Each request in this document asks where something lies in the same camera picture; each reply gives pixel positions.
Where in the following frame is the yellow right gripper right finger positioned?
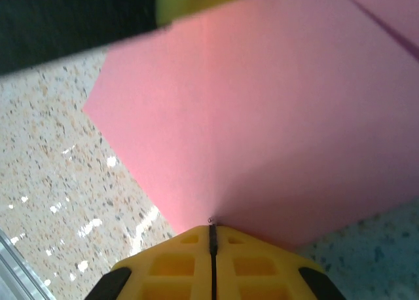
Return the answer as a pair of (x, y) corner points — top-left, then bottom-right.
(213, 225), (325, 300)

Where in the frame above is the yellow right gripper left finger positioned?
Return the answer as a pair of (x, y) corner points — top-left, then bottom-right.
(111, 225), (213, 300)

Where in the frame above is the aluminium mounting rail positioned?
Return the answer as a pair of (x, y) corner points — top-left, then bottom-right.
(0, 229), (58, 300)

